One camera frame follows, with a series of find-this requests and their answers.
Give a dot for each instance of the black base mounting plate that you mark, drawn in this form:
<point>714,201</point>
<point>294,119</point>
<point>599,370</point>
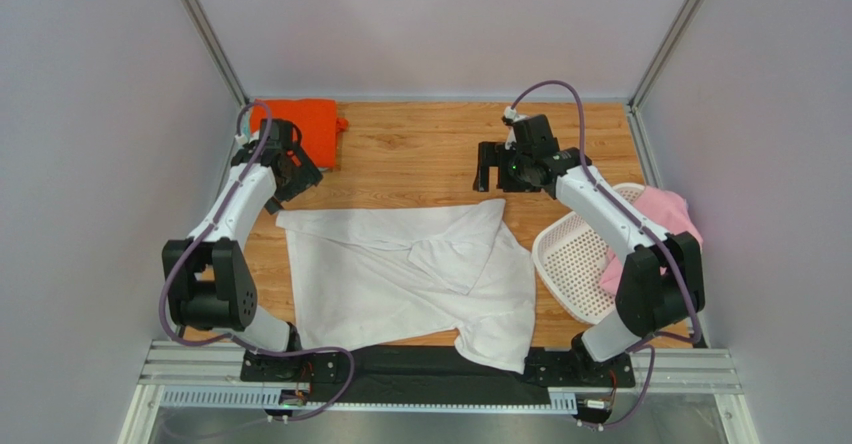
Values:
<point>434,375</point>

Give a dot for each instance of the folded orange t shirt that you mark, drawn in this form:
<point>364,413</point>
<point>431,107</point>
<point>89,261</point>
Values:
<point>320,123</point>

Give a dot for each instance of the white t shirt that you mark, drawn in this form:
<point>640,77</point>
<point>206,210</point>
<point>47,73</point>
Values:
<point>362,277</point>

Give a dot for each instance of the aluminium front frame rail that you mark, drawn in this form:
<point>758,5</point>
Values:
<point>208,377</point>

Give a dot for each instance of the right aluminium corner post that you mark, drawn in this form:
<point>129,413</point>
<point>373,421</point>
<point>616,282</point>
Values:
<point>671,39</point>

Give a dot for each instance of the pink t shirt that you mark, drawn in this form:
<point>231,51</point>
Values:
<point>665,208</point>

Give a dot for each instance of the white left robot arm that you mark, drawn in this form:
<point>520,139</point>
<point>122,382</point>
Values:
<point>208,284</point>

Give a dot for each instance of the aluminium corner post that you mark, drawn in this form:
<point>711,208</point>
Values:
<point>216,51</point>
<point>671,39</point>

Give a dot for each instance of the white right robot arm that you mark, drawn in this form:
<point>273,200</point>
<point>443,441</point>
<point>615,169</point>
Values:
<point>662,277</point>

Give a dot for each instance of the white perforated plastic basket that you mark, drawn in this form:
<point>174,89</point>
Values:
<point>570,258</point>

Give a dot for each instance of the left aluminium corner post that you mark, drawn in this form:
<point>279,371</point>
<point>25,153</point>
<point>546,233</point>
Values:
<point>216,51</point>

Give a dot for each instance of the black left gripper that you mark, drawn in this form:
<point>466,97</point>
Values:
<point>306,175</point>

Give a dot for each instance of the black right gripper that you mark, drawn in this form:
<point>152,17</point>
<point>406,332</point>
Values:
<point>501,168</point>

